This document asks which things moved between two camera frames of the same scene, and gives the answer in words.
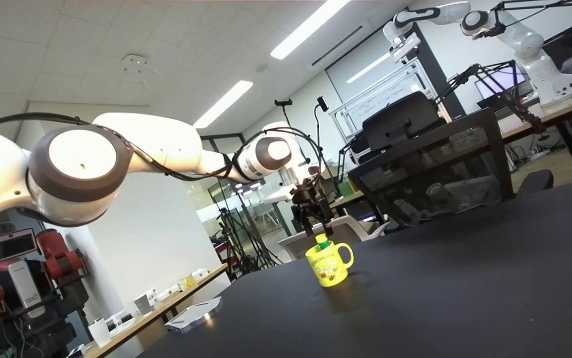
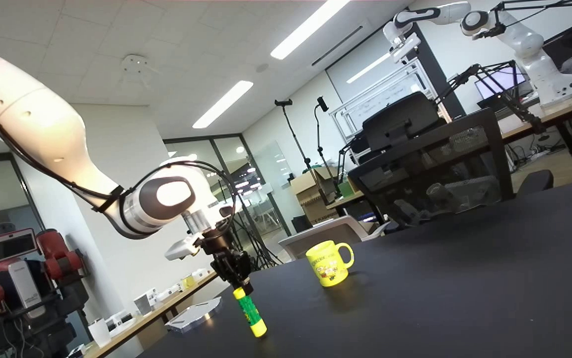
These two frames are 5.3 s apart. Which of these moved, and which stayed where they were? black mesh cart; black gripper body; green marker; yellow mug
Moved: green marker; black gripper body
Stayed: yellow mug; black mesh cart
